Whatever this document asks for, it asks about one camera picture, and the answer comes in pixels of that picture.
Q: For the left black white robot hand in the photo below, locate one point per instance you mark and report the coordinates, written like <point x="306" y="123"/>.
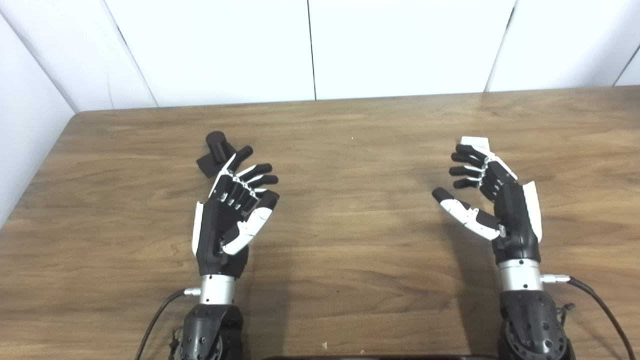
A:
<point x="215" y="225"/>

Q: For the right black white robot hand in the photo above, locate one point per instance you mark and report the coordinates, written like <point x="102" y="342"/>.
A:
<point x="515" y="220"/>

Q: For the black peg with square base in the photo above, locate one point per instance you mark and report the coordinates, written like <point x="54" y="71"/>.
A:
<point x="216" y="145"/>

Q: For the white square piece with hole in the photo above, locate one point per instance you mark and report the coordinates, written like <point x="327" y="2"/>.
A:
<point x="477" y="141"/>

